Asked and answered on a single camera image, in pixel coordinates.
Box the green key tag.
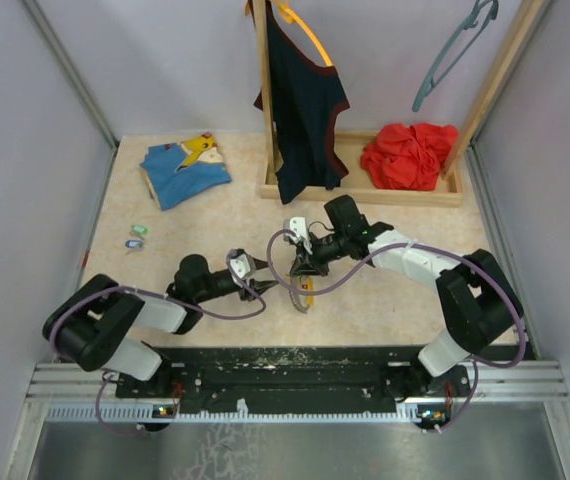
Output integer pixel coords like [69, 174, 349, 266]
[131, 224, 148, 236]

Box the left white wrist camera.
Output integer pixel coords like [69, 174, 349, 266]
[226, 249, 256, 280]

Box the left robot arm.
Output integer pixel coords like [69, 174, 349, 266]
[42, 249, 278, 397]

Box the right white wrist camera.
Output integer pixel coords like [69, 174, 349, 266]
[283, 217, 312, 253]

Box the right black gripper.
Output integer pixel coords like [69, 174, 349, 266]
[290, 230, 348, 278]

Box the metal key organizer ring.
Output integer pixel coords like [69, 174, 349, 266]
[287, 273, 316, 315]

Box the red crumpled cloth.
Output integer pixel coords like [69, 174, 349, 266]
[360, 122, 458, 191]

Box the blue key tag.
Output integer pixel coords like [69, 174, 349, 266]
[125, 239, 144, 250]

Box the orange clothes hanger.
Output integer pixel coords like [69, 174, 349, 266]
[271, 1, 334, 67]

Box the teal clothes hanger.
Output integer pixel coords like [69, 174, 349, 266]
[411, 0, 500, 113]

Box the dark navy tank top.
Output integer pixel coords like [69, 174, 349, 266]
[266, 6, 350, 205]

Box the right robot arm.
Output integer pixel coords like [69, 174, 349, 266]
[284, 195, 527, 397]

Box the blue pikachu shirt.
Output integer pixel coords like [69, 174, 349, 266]
[140, 132, 232, 211]

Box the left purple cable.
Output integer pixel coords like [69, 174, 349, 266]
[48, 249, 268, 439]

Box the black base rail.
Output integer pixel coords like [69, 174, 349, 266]
[106, 346, 473, 415]

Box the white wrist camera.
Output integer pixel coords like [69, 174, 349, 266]
[283, 217, 312, 253]
[226, 249, 256, 280]

